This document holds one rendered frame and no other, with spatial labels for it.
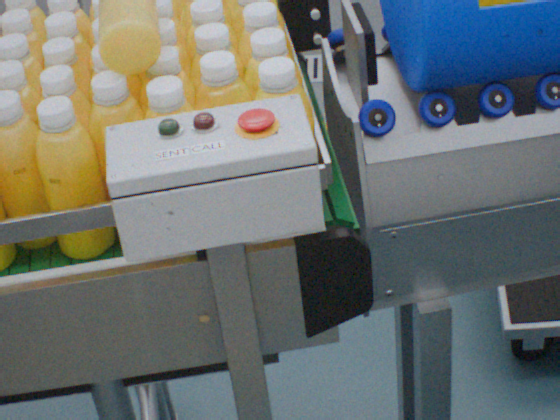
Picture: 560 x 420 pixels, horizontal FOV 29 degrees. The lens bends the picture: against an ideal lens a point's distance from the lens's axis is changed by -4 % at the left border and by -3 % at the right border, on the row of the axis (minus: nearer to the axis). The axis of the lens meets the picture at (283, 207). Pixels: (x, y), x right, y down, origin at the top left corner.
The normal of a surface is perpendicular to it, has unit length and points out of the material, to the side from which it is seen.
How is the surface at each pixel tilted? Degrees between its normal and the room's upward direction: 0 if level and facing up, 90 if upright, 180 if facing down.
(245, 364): 90
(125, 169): 0
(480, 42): 100
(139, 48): 89
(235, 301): 90
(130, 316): 90
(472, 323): 0
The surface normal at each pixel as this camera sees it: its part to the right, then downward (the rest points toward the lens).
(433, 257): 0.18, 0.82
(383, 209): 0.11, 0.29
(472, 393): -0.10, -0.79
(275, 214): 0.14, 0.59
